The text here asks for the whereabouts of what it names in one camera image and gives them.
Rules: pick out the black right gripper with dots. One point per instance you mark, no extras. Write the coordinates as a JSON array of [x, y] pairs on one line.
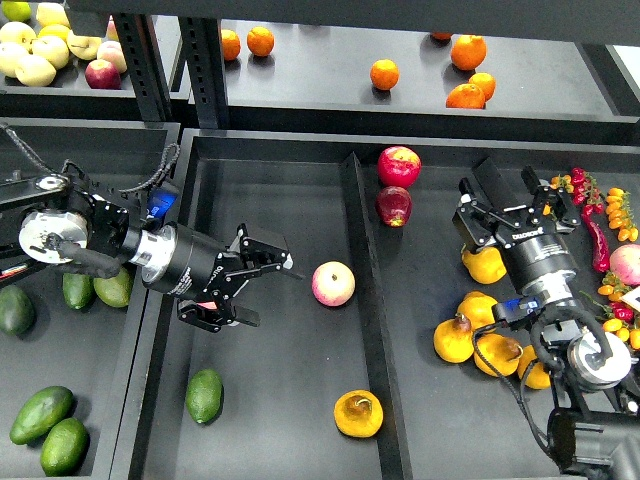
[[531, 240]]

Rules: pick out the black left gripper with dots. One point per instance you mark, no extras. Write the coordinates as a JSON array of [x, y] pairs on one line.
[[186, 264]]

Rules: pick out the yellow pear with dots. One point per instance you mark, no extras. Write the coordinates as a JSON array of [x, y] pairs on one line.
[[358, 414], [538, 378], [452, 339], [477, 308], [497, 353], [485, 266]]

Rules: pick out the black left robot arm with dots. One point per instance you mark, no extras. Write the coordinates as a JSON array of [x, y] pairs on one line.
[[83, 227]]

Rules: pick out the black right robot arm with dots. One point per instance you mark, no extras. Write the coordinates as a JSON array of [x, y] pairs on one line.
[[593, 429]]

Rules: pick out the green avocado centre round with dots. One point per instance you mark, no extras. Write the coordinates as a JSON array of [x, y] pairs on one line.
[[115, 291]]

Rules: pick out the green avocado centre long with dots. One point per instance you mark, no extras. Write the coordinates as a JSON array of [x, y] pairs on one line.
[[78, 290]]

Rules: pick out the dark green avocado far left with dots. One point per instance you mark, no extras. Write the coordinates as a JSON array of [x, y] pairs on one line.
[[17, 311]]

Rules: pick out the pink apple left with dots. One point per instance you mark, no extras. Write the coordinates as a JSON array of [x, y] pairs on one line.
[[208, 305]]

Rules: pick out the pink apple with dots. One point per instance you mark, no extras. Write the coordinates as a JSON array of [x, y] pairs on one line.
[[208, 305], [333, 284]]

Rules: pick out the orange cherry tomato bunch left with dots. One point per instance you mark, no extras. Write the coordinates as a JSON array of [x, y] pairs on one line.
[[563, 182]]

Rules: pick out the orange cherry tomato bunch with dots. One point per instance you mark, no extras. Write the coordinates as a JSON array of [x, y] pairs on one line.
[[563, 182], [620, 215]]

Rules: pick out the red cherry tomato bunch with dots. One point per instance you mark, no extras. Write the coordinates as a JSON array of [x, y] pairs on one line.
[[586, 192]]

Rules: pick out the red chili pepper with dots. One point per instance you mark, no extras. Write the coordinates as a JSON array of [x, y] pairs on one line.
[[600, 248]]

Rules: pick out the pink apple middle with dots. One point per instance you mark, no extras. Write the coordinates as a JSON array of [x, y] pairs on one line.
[[333, 284]]

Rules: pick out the orange cherry tomato bunch right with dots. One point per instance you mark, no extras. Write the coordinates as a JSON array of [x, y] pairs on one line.
[[620, 215]]

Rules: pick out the pink peach right edge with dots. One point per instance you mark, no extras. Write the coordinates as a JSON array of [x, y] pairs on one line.
[[624, 264]]

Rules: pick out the black middle bin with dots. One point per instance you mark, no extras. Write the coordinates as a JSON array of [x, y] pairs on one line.
[[282, 378]]

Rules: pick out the black bin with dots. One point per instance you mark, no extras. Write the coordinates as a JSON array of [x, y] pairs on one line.
[[282, 378], [99, 353]]

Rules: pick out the dark red apple lower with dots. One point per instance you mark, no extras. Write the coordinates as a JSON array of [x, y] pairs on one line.
[[394, 206]]

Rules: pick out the orange on shelf front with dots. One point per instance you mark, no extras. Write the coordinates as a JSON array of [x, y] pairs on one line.
[[466, 96]]

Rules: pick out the red apple upper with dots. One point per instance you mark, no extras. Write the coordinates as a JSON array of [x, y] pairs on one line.
[[398, 166]]

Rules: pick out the white label card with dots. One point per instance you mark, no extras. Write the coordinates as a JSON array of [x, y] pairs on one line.
[[632, 298]]

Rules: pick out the orange on shelf right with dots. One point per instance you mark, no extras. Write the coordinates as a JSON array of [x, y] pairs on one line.
[[486, 82]]

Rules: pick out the mixed cherry tomato bunch lower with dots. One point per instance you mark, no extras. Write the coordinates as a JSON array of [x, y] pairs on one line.
[[614, 314]]

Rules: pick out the black left bin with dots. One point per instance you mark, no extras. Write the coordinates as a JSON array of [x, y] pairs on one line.
[[99, 353]]

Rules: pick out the large orange on shelf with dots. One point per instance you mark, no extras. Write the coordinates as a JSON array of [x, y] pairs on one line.
[[468, 52]]

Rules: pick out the orange on shelf centre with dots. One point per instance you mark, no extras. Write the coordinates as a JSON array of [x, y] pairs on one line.
[[384, 74]]

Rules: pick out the orange under shelf top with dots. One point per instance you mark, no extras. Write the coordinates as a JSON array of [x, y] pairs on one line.
[[441, 36]]

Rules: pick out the black upper shelf tray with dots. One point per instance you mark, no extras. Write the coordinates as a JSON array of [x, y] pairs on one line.
[[317, 80]]

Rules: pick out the black bin divider left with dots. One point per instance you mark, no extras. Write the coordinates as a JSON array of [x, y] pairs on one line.
[[392, 442]]

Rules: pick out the black shelf post right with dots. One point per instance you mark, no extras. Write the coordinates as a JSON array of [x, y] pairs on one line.
[[201, 42]]

